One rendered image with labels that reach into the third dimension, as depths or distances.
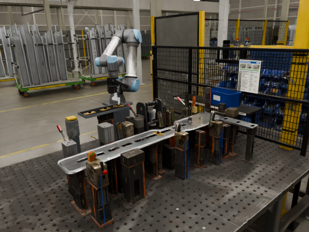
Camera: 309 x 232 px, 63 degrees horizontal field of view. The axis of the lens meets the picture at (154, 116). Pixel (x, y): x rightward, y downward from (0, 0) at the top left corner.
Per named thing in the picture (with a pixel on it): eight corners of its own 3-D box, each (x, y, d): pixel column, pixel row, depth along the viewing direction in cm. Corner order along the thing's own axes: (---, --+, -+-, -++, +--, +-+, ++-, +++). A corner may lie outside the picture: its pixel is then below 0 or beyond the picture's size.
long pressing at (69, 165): (70, 178, 129) (70, 175, 128) (54, 162, 145) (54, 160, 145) (226, 118, 214) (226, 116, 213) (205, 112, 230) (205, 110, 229)
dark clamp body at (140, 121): (139, 168, 194) (137, 121, 183) (129, 162, 204) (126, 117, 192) (150, 163, 201) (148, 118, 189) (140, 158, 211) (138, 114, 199)
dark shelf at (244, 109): (248, 116, 211) (248, 113, 210) (172, 98, 276) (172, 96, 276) (260, 111, 225) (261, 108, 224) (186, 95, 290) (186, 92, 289)
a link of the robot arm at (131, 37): (124, 92, 228) (127, 31, 226) (140, 92, 224) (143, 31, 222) (119, 91, 216) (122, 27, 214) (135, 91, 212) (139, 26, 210)
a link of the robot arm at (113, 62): (119, 55, 185) (114, 56, 177) (120, 70, 188) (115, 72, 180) (109, 55, 187) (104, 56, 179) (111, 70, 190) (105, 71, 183)
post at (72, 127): (76, 180, 179) (68, 122, 166) (71, 176, 185) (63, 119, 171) (86, 176, 184) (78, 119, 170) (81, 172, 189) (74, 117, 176)
